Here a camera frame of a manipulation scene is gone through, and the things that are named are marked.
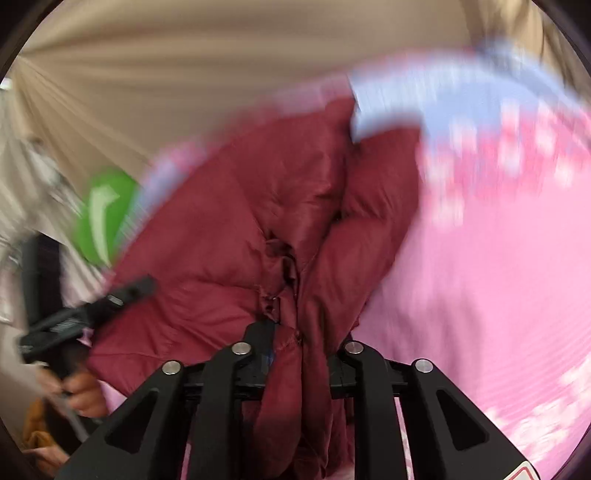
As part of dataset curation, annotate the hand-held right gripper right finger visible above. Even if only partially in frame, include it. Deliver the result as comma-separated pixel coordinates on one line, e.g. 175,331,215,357
329,340,542,480

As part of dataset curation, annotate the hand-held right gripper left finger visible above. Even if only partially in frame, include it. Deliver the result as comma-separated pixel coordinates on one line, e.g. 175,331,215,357
55,320,279,480

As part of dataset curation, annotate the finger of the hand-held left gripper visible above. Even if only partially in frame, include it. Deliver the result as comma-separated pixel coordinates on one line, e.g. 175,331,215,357
90,275,158,320

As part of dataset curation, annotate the maroon puffer jacket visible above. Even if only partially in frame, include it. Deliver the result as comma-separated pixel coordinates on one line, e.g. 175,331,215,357
87,98,421,480

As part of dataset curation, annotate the person's left hand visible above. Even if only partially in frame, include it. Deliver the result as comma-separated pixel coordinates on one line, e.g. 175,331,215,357
36,362,109,418

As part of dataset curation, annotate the black upright object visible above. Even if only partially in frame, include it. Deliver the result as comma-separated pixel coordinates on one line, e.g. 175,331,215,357
19,232,63,326

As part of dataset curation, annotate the green pillow with white stripe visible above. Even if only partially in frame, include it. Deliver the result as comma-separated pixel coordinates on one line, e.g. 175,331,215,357
74,168,141,268

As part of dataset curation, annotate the orange-brown cloth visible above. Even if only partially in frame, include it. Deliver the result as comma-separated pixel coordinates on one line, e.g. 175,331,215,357
22,399,58,450

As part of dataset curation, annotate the white patterned curtain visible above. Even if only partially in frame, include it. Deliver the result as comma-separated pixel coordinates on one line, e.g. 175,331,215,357
0,76,100,324

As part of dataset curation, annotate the floral pink and blue bedsheet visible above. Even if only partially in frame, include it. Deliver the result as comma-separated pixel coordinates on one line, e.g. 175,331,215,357
104,41,591,480

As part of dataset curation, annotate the beige curtain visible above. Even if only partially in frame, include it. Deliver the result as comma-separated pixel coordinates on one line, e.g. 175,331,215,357
14,0,573,195

